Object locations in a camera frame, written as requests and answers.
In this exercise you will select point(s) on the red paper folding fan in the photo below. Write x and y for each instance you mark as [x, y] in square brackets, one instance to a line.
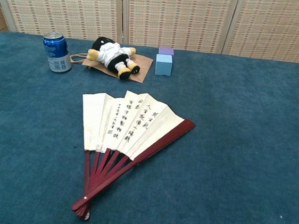
[127, 123]

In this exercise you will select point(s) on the brown paper bag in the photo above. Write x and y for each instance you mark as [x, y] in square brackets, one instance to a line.
[141, 68]

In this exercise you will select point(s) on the light blue block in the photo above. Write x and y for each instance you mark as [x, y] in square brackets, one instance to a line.
[163, 65]

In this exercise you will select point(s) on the purple block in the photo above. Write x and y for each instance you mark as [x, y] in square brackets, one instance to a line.
[166, 51]

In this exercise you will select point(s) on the black white yellow plush toy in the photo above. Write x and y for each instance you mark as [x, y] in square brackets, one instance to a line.
[112, 54]

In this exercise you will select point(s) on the blue table cloth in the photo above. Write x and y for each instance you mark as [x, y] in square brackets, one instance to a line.
[241, 153]

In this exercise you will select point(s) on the woven folding screen panel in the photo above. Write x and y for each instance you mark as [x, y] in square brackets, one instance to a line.
[276, 23]
[57, 0]
[176, 13]

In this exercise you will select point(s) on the blue and white drink can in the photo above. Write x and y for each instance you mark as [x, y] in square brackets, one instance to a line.
[57, 51]

